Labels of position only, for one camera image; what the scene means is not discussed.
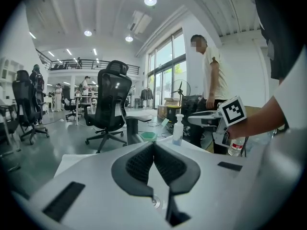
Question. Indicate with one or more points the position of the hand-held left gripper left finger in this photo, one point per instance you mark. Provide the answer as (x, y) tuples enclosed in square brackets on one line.
[(96, 195)]

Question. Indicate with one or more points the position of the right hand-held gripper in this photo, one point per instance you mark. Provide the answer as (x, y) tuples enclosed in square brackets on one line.
[(233, 111)]

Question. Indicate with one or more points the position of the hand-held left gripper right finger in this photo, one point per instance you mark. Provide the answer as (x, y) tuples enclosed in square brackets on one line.
[(211, 188)]

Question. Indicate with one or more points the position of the small clear object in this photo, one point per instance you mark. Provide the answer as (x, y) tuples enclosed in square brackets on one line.
[(178, 132)]

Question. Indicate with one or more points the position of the person's right forearm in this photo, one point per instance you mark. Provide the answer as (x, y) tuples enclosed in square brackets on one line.
[(259, 121)]

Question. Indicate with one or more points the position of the black bin with yellow lid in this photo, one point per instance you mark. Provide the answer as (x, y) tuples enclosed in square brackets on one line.
[(173, 114)]

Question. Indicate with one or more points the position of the black standing fan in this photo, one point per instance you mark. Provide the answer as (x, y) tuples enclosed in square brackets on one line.
[(180, 90)]

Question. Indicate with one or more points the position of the cardboard box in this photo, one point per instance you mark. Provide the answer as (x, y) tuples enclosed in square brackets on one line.
[(162, 111), (171, 101)]

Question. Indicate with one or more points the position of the large clear water jug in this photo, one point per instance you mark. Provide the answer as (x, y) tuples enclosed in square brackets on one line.
[(236, 146)]

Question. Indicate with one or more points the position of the brown cardboard sheet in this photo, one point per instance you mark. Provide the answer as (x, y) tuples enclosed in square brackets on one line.
[(253, 110)]

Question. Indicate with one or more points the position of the green cup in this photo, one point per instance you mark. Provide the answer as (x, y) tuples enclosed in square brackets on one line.
[(148, 136)]

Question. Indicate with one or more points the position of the clothes rack with dark clothes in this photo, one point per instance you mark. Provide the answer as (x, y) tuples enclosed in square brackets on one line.
[(146, 95)]

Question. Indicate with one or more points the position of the black mesh office chair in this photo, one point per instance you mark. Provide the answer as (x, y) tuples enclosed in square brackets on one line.
[(109, 99)]

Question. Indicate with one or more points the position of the white desk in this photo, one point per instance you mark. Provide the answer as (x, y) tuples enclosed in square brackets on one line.
[(82, 98)]

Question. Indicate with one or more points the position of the round ceiling light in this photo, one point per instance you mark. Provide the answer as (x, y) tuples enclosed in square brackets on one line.
[(150, 0), (129, 38), (88, 33)]

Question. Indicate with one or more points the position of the ceiling air conditioner unit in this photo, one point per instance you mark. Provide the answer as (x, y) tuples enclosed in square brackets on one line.
[(140, 21)]

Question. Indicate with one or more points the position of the person's black clothing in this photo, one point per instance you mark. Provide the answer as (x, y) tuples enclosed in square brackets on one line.
[(278, 20)]

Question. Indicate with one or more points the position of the black mezzanine railing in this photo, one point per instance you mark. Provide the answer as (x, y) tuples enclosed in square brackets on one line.
[(91, 65)]

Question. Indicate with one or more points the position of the white wall shelf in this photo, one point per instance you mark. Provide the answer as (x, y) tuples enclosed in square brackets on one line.
[(9, 75)]

